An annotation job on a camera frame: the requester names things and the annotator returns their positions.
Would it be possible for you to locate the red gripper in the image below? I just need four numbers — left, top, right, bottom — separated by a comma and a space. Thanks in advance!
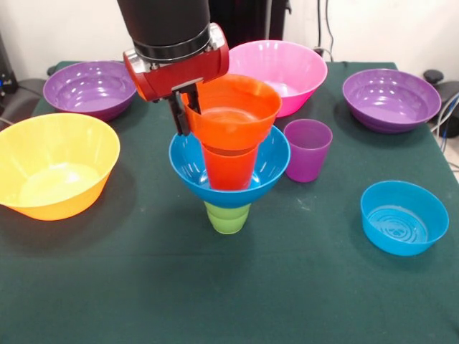
123, 22, 230, 136

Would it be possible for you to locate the orange plastic bowl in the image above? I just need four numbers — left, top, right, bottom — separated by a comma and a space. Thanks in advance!
181, 74, 283, 152

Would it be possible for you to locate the orange plastic cup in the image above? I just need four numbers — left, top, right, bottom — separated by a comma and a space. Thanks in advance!
200, 142, 260, 191

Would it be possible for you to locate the deep blue plastic bowl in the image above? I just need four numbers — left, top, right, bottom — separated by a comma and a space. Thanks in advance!
169, 125, 291, 209

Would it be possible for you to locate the purple plastic bowl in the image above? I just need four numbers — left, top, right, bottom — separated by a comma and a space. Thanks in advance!
42, 60, 138, 122
341, 68, 443, 134

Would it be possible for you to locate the pink plastic bowl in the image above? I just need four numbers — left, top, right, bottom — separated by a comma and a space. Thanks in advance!
227, 39, 328, 118

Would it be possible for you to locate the green plastic cup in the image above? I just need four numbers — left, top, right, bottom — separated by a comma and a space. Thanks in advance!
203, 199, 252, 236

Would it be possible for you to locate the purple plastic cup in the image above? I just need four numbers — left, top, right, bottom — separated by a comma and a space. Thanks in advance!
285, 118, 333, 183

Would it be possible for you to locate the yellow plastic bowl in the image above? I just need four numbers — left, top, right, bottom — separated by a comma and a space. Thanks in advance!
0, 113, 121, 221

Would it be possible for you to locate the black device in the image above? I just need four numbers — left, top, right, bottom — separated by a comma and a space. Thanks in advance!
0, 32, 19, 97

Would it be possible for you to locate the dark green table cloth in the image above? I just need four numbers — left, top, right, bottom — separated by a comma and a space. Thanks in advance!
0, 60, 459, 344

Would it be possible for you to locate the low blue plastic bowl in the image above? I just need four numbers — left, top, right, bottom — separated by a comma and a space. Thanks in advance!
360, 180, 450, 257

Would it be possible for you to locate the black round knob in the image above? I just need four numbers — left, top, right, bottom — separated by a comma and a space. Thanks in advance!
422, 70, 445, 86

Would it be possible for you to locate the black wall cable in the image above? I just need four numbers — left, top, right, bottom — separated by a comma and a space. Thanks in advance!
316, 0, 323, 49

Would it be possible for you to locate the grey wall cable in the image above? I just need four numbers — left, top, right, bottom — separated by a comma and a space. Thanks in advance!
324, 0, 335, 57

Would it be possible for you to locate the white cable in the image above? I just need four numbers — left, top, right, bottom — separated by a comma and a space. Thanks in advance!
430, 92, 459, 134

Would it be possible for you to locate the blue cable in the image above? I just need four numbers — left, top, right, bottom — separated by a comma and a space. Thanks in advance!
439, 91, 459, 140

